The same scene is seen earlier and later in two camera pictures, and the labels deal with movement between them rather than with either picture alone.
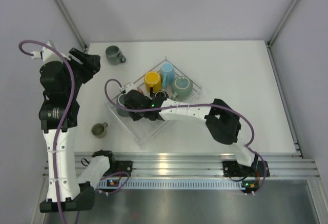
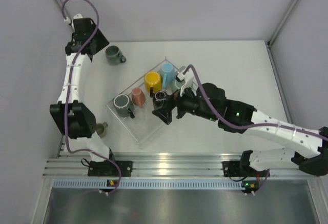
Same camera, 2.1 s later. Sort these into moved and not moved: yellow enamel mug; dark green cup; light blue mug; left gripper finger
Moved: left gripper finger
Not moved: light blue mug; yellow enamel mug; dark green cup
